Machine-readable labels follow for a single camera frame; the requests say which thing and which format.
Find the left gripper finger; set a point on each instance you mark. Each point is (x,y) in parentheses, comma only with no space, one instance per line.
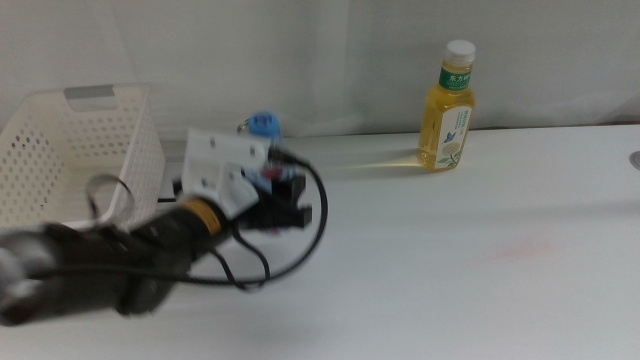
(292,187)
(295,216)

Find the small water bottle blue cap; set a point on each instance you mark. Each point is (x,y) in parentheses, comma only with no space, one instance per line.
(264,125)

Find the yellow tea bottle white cap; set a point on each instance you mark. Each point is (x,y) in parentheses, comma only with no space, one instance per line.
(445,125)

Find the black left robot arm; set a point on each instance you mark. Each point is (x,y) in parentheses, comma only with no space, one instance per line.
(100,265)

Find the white backdrop curtain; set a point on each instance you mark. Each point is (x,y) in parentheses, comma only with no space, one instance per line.
(350,50)

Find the white perforated plastic basket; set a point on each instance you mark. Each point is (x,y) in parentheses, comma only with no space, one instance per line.
(40,150)

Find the grey round table grommet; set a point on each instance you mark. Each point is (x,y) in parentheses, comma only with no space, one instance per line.
(636,161)

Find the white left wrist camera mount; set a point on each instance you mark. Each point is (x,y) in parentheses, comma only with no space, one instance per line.
(210,160)

